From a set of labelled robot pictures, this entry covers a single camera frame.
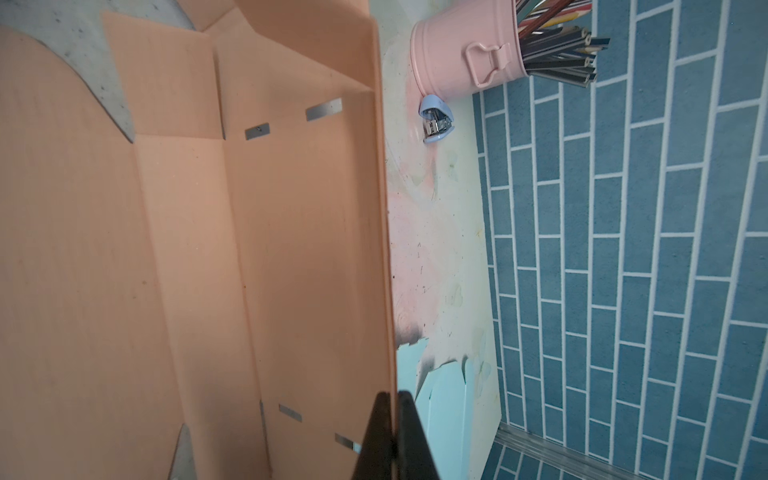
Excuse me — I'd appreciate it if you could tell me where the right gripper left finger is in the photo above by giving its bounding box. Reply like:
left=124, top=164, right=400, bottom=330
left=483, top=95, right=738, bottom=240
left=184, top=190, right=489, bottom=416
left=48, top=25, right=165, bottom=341
left=352, top=392, right=394, bottom=480

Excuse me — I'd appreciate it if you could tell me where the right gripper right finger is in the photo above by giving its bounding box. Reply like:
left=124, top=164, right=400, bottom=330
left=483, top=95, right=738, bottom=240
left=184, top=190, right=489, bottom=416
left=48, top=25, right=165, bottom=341
left=396, top=390, right=440, bottom=480

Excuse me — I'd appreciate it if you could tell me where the orange paper box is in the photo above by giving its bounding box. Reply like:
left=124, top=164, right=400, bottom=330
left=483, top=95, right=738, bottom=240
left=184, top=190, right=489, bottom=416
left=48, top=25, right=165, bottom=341
left=1, top=1, right=396, bottom=479

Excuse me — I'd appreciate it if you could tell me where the light blue flat paper box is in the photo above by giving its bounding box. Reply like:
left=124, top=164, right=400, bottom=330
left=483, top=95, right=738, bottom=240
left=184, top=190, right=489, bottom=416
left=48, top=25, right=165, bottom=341
left=396, top=338, right=500, bottom=479

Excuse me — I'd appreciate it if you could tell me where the small blue stapler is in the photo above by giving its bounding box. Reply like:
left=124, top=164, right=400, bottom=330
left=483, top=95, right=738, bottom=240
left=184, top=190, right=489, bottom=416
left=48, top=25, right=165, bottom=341
left=419, top=94, right=455, bottom=144

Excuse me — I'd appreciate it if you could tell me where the pink pencil cup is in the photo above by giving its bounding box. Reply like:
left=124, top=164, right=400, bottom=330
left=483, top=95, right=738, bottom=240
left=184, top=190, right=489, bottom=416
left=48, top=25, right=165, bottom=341
left=410, top=0, right=527, bottom=102

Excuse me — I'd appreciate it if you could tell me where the bundle of coloured pencils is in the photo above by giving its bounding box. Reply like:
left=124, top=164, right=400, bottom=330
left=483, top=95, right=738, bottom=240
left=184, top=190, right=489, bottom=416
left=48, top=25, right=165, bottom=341
left=513, top=0, right=610, bottom=88

